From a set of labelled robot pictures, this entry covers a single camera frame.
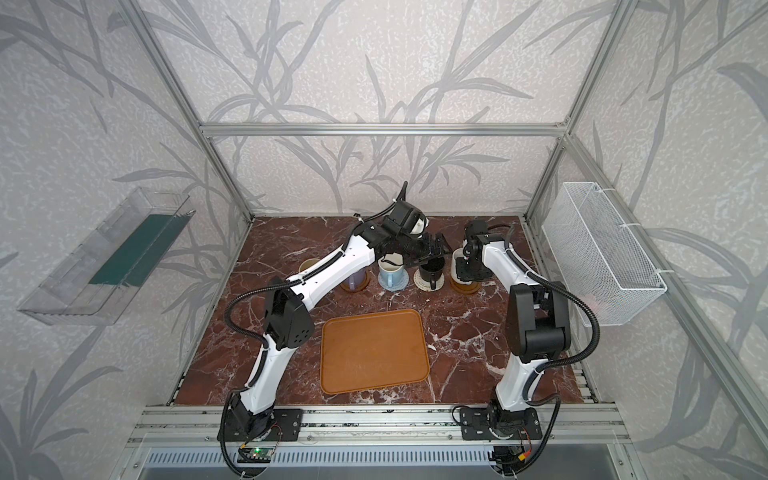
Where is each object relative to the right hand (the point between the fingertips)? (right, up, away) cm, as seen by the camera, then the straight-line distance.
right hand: (467, 266), depth 95 cm
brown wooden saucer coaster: (-33, -1, -34) cm, 48 cm away
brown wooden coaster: (0, -7, +3) cm, 8 cm away
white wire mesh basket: (+21, +2, -34) cm, 40 cm away
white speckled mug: (-5, +5, -10) cm, 12 cm away
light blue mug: (-25, 0, -2) cm, 25 cm away
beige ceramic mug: (-52, +1, +1) cm, 52 cm away
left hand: (-8, +6, -13) cm, 17 cm away
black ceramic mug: (-12, -1, -1) cm, 12 cm away
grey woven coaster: (-24, -4, -4) cm, 25 cm away
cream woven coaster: (-13, -7, +3) cm, 15 cm away
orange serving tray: (-31, -24, -8) cm, 41 cm away
